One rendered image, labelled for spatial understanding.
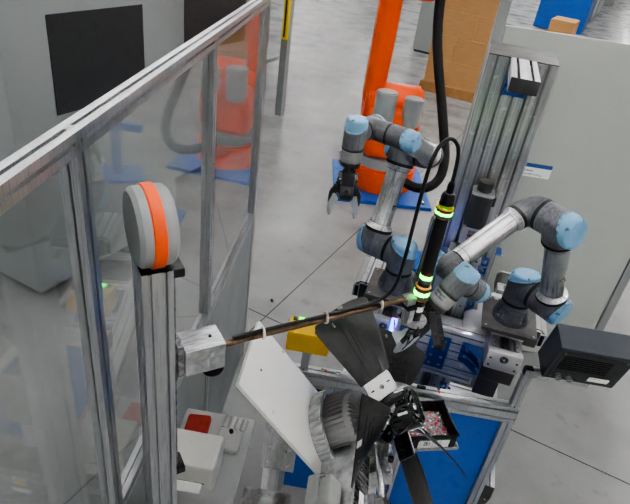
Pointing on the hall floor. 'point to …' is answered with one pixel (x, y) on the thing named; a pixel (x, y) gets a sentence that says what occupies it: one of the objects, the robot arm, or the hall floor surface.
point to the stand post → (269, 479)
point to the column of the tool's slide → (156, 379)
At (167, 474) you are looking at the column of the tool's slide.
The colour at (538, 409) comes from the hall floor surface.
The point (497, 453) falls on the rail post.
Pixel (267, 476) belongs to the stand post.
